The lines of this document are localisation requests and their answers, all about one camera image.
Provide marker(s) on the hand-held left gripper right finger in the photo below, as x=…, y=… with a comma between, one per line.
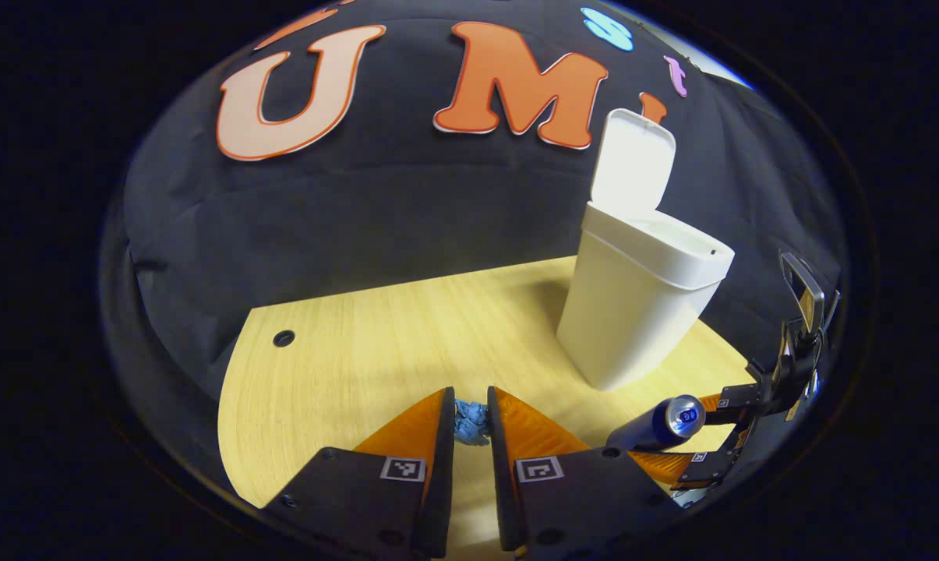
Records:
x=500, y=483

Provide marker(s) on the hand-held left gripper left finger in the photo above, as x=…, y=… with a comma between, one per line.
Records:
x=442, y=467

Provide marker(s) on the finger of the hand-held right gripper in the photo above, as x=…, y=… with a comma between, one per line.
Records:
x=742, y=401
x=711, y=471

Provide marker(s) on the blue paper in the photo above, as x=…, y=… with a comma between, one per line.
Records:
x=471, y=425

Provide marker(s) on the blue pop can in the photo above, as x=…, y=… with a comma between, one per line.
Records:
x=656, y=427

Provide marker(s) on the white desktop garbage bin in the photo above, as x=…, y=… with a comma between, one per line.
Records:
x=633, y=312

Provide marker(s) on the wooden desktop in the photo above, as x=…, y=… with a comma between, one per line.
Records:
x=360, y=374

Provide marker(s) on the black desk grommet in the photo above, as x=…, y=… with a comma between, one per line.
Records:
x=284, y=338

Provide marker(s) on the black backdrop cloth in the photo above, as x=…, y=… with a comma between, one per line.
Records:
x=407, y=210

